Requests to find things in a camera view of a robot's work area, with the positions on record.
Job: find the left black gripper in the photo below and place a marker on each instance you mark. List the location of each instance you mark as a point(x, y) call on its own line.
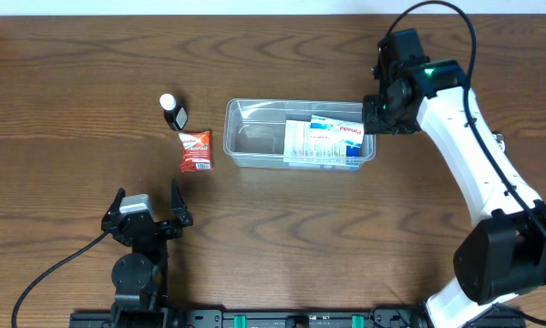
point(172, 230)

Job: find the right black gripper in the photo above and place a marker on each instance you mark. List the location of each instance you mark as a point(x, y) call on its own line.
point(373, 115)

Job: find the white Panadol box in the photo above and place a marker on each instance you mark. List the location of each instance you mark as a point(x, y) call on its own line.
point(334, 138)

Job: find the tall blue medicine box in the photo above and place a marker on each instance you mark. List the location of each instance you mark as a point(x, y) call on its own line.
point(297, 143)

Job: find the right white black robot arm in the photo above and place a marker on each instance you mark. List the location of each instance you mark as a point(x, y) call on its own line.
point(505, 254)

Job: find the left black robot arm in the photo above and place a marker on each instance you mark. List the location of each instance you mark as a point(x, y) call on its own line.
point(141, 276)

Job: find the clear plastic container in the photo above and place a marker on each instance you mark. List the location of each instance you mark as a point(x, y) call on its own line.
point(255, 133)

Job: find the red Panadol ActiFast box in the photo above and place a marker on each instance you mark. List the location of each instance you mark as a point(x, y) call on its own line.
point(196, 151)

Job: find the dark syrup bottle white cap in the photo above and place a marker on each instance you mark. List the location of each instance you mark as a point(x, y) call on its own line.
point(174, 111)

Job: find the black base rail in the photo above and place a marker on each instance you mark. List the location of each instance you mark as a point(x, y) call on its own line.
point(218, 319)

